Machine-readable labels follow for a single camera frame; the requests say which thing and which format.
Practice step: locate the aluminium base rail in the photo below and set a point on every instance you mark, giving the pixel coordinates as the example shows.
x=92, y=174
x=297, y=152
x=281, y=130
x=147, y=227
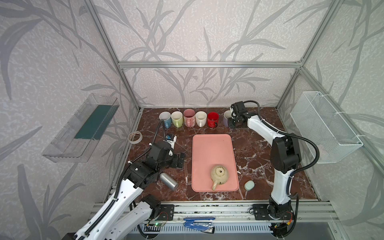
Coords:
x=241, y=211

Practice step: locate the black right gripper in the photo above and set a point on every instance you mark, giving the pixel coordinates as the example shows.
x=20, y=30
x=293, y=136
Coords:
x=235, y=122

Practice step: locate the pink mug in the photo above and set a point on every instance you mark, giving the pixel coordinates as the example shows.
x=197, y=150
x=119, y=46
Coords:
x=189, y=118

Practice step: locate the purple mug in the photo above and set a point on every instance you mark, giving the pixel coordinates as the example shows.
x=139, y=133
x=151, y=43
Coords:
x=226, y=116

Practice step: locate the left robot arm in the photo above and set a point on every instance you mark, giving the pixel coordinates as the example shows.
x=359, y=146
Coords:
x=120, y=215

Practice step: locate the red mug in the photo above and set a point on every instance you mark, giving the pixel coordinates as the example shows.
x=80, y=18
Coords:
x=213, y=119

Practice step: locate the clear plastic wall shelf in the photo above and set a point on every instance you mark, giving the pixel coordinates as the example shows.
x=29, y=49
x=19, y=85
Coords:
x=78, y=139

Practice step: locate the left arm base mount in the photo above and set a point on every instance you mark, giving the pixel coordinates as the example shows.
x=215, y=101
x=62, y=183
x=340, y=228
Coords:
x=163, y=212

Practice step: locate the white mug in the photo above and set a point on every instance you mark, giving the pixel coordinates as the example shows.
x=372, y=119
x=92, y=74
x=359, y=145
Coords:
x=201, y=118

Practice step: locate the silver spray bottle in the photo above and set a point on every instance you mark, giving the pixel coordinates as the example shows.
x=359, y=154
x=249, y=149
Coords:
x=169, y=181

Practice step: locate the pale green soap bar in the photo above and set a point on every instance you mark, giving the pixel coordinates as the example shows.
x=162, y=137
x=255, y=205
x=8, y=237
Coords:
x=249, y=185

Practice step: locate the white wire basket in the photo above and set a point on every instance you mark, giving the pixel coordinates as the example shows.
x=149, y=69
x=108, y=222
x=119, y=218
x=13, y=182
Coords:
x=318, y=121

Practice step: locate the horizontal aluminium frame bar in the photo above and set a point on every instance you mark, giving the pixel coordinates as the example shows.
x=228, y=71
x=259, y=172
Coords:
x=188, y=64

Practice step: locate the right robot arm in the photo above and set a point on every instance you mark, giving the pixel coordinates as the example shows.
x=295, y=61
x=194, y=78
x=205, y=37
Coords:
x=285, y=153

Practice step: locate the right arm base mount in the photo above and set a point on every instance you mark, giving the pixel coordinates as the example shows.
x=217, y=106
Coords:
x=264, y=211

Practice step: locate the white tape roll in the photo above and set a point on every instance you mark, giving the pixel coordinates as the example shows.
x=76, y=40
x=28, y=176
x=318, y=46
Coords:
x=135, y=137

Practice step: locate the light green mug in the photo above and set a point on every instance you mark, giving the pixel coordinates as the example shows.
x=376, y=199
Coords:
x=177, y=119

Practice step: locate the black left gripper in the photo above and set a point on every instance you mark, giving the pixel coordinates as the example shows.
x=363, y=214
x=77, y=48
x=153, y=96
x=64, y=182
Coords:
x=181, y=160

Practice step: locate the blue stapler tool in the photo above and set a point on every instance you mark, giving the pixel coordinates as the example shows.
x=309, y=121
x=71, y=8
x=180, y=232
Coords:
x=202, y=224

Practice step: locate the blue flower mug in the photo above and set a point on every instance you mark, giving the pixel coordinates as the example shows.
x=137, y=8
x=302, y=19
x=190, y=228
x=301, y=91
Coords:
x=166, y=117

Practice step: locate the beige ceramic teapot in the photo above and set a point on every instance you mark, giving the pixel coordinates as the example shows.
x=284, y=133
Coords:
x=219, y=176

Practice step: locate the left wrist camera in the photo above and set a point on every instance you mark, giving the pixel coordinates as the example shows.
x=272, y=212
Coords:
x=171, y=139

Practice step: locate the pink plastic tray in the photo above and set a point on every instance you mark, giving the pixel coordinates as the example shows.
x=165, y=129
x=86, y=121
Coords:
x=209, y=151

